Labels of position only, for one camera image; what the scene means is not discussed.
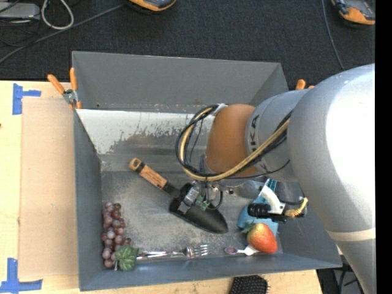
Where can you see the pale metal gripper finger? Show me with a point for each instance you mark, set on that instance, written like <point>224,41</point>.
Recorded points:
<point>192,194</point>
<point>184,207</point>

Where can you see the silver metal fork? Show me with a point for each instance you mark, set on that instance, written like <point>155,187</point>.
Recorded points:
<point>190,251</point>

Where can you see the light blue plastic object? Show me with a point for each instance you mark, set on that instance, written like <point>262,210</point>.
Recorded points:
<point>245,219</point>

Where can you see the white spoon with purple bowl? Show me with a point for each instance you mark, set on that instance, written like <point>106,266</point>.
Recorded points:
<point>245,251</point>

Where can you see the red toy strawberry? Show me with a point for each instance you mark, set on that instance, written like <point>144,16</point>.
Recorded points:
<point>262,238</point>

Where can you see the purple toy grapes with leaf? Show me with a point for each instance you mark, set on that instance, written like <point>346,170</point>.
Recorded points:
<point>111,222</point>

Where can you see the black hair brush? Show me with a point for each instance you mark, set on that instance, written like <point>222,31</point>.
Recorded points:
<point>249,285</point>

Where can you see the grey metal bin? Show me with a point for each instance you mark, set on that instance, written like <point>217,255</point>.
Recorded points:
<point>153,84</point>

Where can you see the brown cardboard board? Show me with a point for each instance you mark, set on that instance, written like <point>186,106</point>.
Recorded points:
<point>46,179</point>

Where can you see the black cylinder on white bracket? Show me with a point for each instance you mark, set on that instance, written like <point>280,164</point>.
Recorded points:
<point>264,209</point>

